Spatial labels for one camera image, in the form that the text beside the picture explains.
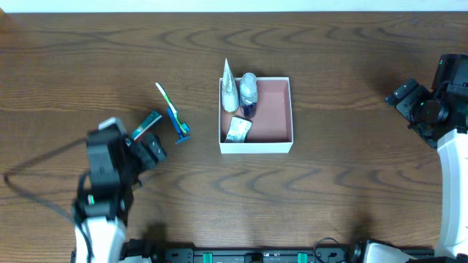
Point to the clear bottle with blue liquid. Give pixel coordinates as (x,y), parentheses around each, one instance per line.
(248,95)

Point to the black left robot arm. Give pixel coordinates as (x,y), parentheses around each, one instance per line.
(98,231)

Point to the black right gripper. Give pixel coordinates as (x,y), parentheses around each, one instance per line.
(408,104)

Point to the white patterned cream tube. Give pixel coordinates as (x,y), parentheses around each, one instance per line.
(229,97)

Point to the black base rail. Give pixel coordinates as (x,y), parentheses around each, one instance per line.
(147,251)

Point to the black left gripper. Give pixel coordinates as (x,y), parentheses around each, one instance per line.
(142,154)

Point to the blue disposable razor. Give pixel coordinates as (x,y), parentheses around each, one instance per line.
(182,137)

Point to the white box with pink interior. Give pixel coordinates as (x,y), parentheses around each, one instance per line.
(272,126)

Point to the green soap bar package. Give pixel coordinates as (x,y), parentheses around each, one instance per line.
(238,131)

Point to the green white toothpaste tube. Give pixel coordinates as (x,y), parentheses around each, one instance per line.
(151,119)

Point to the green white toothbrush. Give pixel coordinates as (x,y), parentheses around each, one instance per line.
(183,125)

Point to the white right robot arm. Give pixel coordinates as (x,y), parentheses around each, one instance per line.
(450,142)

